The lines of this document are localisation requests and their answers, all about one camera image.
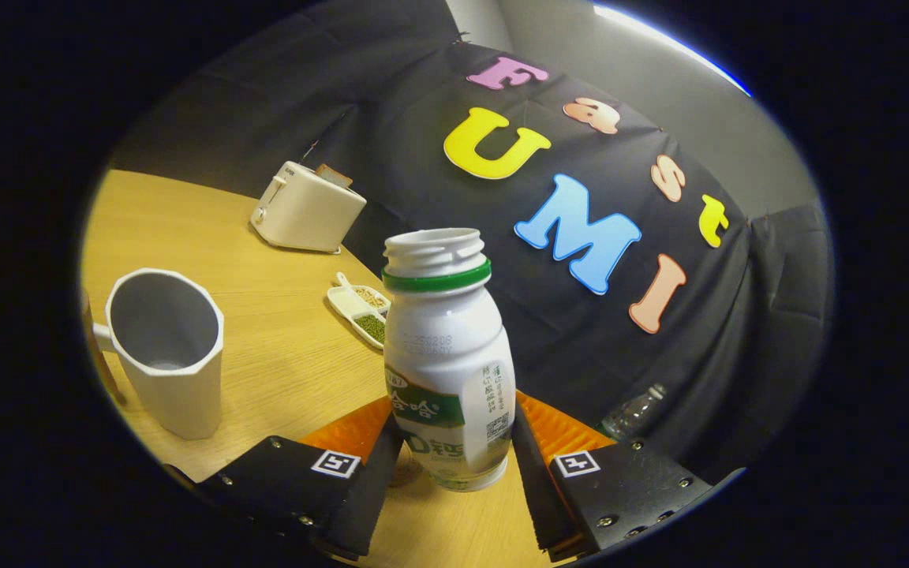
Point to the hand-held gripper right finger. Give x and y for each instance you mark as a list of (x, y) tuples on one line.
[(537, 497)]

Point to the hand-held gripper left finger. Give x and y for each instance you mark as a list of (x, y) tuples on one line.
[(368, 497)]

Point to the white juice bottle green label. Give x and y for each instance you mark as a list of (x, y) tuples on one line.
[(447, 347)]

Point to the clear water bottle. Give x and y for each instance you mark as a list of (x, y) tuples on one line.
[(632, 414)]

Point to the wooden table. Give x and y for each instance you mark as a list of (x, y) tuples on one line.
[(289, 347)]

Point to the white divided dish with beans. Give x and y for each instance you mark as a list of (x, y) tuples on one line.
[(344, 300)]

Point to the white toaster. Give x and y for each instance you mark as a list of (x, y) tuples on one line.
[(304, 213)]

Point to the black backdrop cloth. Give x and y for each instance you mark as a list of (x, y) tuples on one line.
[(778, 315)]

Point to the toast slice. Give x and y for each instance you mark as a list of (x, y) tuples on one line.
[(334, 175)]

